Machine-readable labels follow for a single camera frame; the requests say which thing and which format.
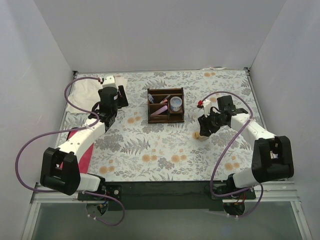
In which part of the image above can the clear round clip container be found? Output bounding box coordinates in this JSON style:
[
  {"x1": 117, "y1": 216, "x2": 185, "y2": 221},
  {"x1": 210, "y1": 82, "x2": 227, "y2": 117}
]
[{"x1": 169, "y1": 96, "x2": 183, "y2": 112}]

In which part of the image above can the brown wooden desk organizer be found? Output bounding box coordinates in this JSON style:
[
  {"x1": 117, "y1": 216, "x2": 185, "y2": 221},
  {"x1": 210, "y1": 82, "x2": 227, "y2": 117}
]
[{"x1": 147, "y1": 87, "x2": 185, "y2": 124}]

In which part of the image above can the floral table mat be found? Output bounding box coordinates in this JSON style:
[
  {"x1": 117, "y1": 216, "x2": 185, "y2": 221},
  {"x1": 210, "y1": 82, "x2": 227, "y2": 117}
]
[{"x1": 48, "y1": 69, "x2": 281, "y2": 182}]

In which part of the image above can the white folded cloth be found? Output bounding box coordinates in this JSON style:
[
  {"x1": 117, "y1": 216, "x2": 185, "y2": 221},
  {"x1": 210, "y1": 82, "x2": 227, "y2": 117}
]
[{"x1": 66, "y1": 75, "x2": 128, "y2": 114}]

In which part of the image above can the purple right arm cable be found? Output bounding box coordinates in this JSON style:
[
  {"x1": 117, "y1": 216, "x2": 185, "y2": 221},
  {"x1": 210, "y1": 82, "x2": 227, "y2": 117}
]
[{"x1": 198, "y1": 91, "x2": 264, "y2": 218}]

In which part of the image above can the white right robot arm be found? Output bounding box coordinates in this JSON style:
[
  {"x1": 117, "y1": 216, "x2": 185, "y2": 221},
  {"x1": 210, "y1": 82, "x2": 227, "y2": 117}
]
[{"x1": 197, "y1": 92, "x2": 294, "y2": 199}]

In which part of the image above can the aluminium frame rail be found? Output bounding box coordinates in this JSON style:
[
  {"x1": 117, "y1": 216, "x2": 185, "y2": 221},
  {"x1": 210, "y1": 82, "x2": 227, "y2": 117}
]
[{"x1": 22, "y1": 68, "x2": 312, "y2": 240}]

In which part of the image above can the purple pink highlighter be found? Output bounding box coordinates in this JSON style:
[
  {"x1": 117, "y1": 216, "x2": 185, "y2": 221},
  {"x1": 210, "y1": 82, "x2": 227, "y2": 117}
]
[{"x1": 150, "y1": 105, "x2": 168, "y2": 116}]

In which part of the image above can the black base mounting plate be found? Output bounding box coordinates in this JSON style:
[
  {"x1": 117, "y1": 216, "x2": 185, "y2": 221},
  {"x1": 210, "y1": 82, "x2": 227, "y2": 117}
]
[{"x1": 77, "y1": 179, "x2": 257, "y2": 212}]

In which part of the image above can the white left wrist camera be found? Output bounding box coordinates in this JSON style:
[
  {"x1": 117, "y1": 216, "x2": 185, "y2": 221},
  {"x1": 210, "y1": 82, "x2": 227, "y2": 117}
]
[{"x1": 99, "y1": 74, "x2": 117, "y2": 88}]

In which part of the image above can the pink capped white pen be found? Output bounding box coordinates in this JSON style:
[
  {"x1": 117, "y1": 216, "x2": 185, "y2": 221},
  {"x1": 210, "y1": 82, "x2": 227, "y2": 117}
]
[{"x1": 160, "y1": 94, "x2": 171, "y2": 104}]

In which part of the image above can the pink cloth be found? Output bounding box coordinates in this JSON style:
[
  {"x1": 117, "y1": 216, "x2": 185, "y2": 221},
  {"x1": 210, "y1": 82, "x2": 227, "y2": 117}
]
[{"x1": 58, "y1": 128, "x2": 96, "y2": 174}]

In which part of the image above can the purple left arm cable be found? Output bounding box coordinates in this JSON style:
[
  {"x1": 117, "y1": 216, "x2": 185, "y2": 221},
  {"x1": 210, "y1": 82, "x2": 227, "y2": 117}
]
[{"x1": 14, "y1": 76, "x2": 126, "y2": 227}]

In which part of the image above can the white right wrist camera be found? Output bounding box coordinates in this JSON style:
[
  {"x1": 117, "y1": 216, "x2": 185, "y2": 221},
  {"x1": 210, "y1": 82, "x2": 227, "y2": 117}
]
[{"x1": 197, "y1": 99, "x2": 213, "y2": 117}]

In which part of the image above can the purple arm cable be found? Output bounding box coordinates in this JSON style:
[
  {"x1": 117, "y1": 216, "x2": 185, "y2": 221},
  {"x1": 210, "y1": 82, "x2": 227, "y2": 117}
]
[
  {"x1": 198, "y1": 91, "x2": 264, "y2": 218},
  {"x1": 14, "y1": 76, "x2": 126, "y2": 227}
]

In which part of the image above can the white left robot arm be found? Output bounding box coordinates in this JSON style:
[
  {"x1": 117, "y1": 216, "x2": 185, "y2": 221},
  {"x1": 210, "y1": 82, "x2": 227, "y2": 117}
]
[{"x1": 40, "y1": 85, "x2": 129, "y2": 200}]

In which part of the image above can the brown and grey eraser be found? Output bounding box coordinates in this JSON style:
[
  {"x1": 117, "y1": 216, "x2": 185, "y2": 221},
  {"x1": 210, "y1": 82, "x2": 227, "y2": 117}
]
[{"x1": 194, "y1": 131, "x2": 209, "y2": 141}]

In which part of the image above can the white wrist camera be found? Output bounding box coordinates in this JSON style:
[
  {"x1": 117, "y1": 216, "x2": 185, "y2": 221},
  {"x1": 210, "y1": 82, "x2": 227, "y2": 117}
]
[
  {"x1": 197, "y1": 99, "x2": 213, "y2": 117},
  {"x1": 99, "y1": 74, "x2": 117, "y2": 88}
]

